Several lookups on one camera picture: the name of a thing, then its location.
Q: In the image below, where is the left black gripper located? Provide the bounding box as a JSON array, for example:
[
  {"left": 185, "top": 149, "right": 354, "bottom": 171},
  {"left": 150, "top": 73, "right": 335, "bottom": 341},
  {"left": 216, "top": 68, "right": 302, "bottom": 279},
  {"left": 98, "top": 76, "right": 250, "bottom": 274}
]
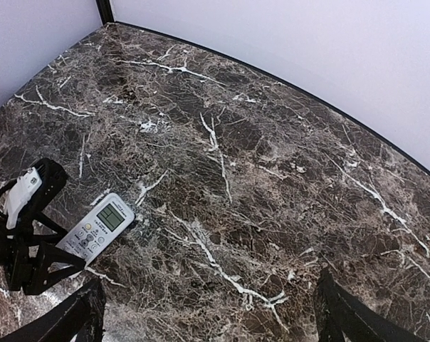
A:
[{"left": 0, "top": 212, "right": 85, "bottom": 295}]

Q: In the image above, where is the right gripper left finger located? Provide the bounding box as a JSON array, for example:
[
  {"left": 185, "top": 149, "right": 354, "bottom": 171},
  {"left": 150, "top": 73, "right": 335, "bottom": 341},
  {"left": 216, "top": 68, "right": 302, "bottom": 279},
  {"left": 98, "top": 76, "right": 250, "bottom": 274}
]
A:
[{"left": 0, "top": 279, "right": 105, "bottom": 342}]

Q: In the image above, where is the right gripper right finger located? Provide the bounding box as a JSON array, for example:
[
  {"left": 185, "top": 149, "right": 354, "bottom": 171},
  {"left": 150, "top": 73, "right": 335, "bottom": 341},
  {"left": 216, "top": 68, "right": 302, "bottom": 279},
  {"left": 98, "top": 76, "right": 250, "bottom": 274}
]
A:
[{"left": 313, "top": 268, "right": 423, "bottom": 342}]

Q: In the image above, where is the white remote control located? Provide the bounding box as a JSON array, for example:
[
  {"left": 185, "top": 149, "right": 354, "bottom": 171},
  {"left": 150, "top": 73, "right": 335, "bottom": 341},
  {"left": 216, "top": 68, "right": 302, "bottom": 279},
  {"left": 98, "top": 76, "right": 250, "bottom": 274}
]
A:
[{"left": 56, "top": 193, "right": 135, "bottom": 265}]

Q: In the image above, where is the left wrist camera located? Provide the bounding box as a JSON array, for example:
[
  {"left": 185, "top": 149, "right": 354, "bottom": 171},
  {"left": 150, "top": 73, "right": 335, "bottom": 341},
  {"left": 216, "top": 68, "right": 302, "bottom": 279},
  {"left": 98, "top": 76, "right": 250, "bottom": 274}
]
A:
[{"left": 4, "top": 157, "right": 68, "bottom": 230}]

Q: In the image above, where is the left camera cable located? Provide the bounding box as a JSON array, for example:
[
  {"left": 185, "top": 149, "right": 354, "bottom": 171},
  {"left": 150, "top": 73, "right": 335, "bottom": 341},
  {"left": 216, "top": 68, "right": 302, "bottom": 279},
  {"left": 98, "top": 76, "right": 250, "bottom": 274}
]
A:
[{"left": 0, "top": 186, "right": 20, "bottom": 218}]

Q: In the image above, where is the left black frame post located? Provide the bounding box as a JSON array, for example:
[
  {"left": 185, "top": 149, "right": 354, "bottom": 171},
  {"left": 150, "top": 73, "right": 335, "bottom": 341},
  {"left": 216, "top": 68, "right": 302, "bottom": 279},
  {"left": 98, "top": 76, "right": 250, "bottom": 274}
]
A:
[{"left": 95, "top": 0, "right": 115, "bottom": 25}]

